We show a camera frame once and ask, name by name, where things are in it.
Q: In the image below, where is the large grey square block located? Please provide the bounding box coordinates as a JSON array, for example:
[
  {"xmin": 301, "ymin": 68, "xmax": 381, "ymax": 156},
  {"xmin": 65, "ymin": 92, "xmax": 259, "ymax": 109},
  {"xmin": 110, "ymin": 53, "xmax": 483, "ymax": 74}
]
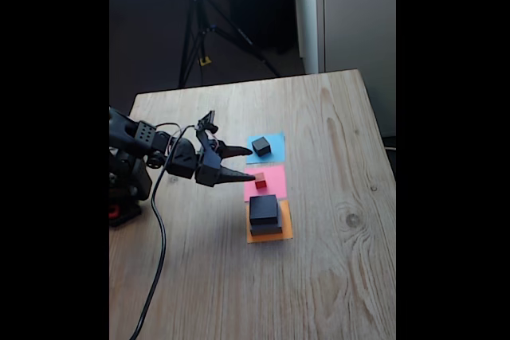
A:
[{"xmin": 249, "ymin": 214, "xmax": 284, "ymax": 237}]

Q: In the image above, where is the blue paper sheet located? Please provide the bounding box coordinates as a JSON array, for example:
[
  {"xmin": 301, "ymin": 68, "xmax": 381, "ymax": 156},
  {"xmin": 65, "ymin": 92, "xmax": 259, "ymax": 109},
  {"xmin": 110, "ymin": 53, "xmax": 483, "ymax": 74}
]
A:
[{"xmin": 245, "ymin": 131, "xmax": 287, "ymax": 165}]

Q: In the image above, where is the black tripod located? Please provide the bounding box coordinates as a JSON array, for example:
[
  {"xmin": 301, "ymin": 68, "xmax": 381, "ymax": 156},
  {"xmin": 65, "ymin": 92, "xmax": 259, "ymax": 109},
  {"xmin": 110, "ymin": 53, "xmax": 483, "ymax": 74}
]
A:
[{"xmin": 177, "ymin": 0, "xmax": 282, "ymax": 89}]

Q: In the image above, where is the red black table clamp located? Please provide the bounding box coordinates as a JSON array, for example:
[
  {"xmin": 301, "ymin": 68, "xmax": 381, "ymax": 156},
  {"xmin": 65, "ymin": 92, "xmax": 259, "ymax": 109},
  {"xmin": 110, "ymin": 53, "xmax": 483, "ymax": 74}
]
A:
[{"xmin": 108, "ymin": 201, "xmax": 143, "ymax": 228}]

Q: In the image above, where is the pink paper sheet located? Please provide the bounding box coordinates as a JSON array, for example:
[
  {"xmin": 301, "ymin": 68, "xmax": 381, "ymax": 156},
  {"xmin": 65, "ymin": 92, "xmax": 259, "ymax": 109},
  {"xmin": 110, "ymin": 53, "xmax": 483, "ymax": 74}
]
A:
[{"xmin": 243, "ymin": 164, "xmax": 288, "ymax": 202}]

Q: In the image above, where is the small dark grey cube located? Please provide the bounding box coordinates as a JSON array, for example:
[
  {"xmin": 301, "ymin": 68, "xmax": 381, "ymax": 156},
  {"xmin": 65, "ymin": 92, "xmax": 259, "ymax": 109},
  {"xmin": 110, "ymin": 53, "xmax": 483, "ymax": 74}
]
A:
[{"xmin": 251, "ymin": 136, "xmax": 273, "ymax": 157}]

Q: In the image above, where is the orange paper sheet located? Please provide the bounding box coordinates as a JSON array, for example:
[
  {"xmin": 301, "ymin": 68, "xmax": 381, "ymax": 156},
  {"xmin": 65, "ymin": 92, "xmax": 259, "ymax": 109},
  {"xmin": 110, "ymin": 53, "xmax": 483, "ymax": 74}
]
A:
[{"xmin": 245, "ymin": 199, "xmax": 294, "ymax": 244}]

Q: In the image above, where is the white grey cabinet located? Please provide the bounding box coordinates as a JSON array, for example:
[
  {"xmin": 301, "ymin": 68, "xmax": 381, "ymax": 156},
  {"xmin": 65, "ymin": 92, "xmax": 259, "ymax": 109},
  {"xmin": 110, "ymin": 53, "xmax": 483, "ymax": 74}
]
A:
[{"xmin": 292, "ymin": 0, "xmax": 397, "ymax": 138}]

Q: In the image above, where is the medium black square block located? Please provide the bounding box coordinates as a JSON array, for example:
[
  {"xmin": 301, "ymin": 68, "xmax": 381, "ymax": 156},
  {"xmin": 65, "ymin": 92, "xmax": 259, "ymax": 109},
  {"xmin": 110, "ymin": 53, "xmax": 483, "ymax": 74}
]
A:
[{"xmin": 249, "ymin": 194, "xmax": 279, "ymax": 226}]

